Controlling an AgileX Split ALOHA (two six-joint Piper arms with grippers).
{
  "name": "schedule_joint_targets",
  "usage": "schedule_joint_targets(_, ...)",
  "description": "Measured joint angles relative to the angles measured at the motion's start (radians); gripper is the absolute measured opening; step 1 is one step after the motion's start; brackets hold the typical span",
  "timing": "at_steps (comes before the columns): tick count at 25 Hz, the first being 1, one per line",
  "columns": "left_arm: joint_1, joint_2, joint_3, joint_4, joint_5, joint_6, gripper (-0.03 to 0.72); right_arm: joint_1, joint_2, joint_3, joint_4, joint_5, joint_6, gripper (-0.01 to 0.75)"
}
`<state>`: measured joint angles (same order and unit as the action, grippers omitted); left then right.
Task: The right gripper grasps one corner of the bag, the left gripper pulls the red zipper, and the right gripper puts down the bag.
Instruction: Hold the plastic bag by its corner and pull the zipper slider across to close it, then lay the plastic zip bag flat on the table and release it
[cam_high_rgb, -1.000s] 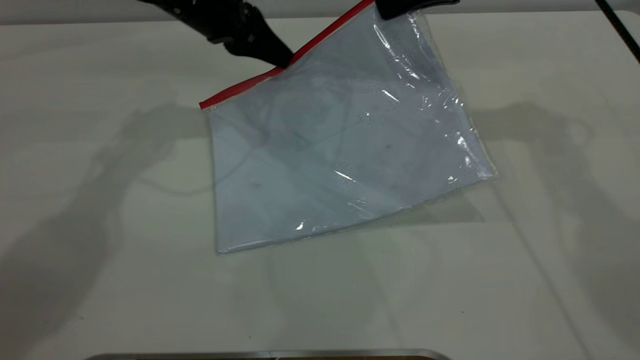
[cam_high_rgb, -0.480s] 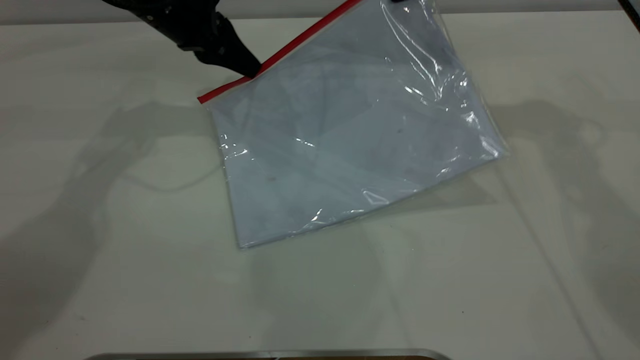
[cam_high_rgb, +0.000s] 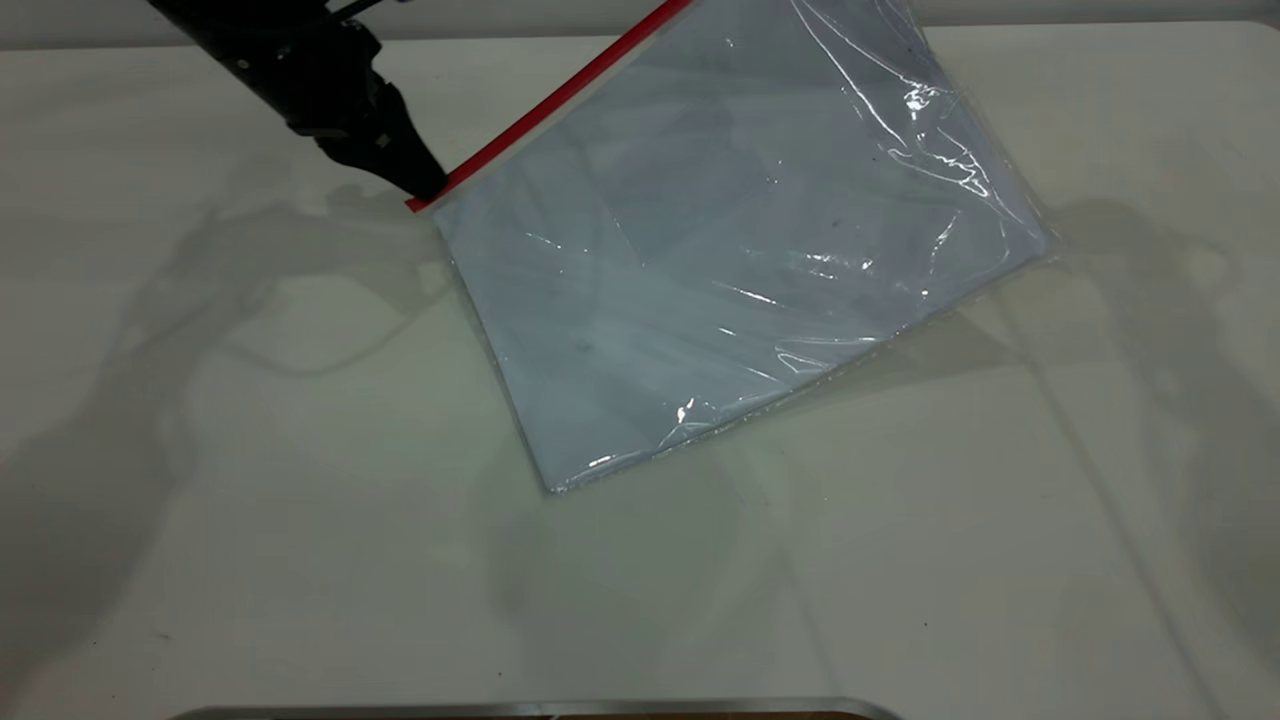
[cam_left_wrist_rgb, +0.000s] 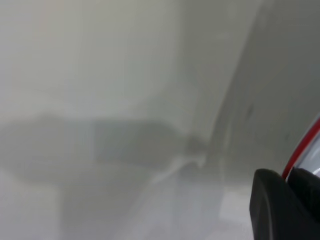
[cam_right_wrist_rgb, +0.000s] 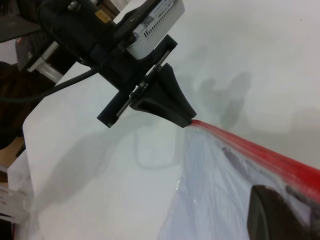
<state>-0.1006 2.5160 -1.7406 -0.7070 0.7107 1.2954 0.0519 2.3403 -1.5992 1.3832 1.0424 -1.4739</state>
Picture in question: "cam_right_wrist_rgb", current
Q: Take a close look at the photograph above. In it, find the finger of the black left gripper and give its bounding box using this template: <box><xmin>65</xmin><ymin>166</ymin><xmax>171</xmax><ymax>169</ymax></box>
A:
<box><xmin>129</xmin><ymin>83</ymin><xmax>193</xmax><ymax>129</ymax></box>
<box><xmin>154</xmin><ymin>62</ymin><xmax>198</xmax><ymax>121</ymax></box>

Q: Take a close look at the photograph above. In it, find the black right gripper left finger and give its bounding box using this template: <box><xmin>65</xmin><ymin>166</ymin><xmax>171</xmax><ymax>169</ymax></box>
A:
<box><xmin>246</xmin><ymin>184</ymin><xmax>319</xmax><ymax>240</ymax></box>

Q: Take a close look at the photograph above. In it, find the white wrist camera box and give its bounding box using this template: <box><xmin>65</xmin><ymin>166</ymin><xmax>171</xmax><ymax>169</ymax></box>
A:
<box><xmin>126</xmin><ymin>0</ymin><xmax>186</xmax><ymax>61</ymax></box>

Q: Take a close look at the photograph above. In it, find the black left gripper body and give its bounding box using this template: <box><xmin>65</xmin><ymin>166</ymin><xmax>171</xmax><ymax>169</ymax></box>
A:
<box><xmin>92</xmin><ymin>34</ymin><xmax>179</xmax><ymax>129</ymax></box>

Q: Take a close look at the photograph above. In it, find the silver aluminium post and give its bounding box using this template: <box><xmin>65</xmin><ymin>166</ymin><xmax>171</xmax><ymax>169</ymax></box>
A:
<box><xmin>26</xmin><ymin>41</ymin><xmax>63</xmax><ymax>81</ymax></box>

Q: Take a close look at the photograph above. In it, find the black braided cable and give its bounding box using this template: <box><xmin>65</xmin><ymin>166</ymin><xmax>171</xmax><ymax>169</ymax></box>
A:
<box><xmin>0</xmin><ymin>67</ymin><xmax>98</xmax><ymax>104</ymax></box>

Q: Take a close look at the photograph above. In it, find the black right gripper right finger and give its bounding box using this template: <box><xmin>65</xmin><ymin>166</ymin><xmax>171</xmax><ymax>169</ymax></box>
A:
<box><xmin>286</xmin><ymin>186</ymin><xmax>320</xmax><ymax>240</ymax></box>

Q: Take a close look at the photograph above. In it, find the clear zip bag red zipper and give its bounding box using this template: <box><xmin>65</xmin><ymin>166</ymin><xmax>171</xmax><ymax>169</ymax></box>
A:
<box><xmin>159</xmin><ymin>119</ymin><xmax>320</xmax><ymax>240</ymax></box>

